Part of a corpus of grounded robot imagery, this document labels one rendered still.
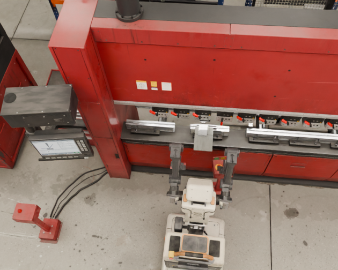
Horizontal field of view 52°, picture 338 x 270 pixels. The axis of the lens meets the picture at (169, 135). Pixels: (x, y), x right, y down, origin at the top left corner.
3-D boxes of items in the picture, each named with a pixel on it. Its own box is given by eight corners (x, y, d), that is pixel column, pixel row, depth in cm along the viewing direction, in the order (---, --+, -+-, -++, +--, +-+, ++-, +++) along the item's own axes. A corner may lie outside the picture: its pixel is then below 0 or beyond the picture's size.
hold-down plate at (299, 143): (288, 145, 348) (289, 143, 345) (288, 140, 351) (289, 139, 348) (320, 147, 345) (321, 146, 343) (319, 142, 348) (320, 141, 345)
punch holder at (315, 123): (302, 127, 323) (307, 117, 309) (301, 119, 327) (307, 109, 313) (318, 128, 322) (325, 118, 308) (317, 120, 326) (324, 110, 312)
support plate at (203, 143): (193, 150, 336) (193, 149, 335) (195, 127, 349) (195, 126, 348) (212, 151, 335) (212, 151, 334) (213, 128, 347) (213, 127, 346)
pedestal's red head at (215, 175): (213, 178, 356) (214, 171, 341) (211, 164, 364) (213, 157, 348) (233, 177, 356) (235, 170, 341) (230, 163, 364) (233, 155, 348)
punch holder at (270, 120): (258, 124, 327) (262, 114, 312) (258, 116, 331) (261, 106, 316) (274, 125, 325) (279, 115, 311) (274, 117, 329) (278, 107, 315)
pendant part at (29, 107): (40, 164, 322) (-2, 115, 248) (43, 141, 334) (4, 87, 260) (95, 161, 321) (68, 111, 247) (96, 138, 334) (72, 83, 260)
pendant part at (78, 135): (43, 159, 308) (27, 140, 277) (45, 148, 314) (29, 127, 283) (94, 157, 308) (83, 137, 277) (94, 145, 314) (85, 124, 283)
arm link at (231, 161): (225, 160, 258) (239, 162, 257) (225, 145, 266) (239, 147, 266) (219, 190, 293) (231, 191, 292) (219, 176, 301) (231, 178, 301)
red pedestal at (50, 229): (40, 242, 396) (8, 222, 324) (46, 220, 408) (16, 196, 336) (57, 244, 394) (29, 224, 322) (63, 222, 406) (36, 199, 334)
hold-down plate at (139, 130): (130, 133, 361) (130, 132, 358) (131, 129, 363) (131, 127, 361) (159, 135, 358) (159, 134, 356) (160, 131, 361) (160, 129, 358)
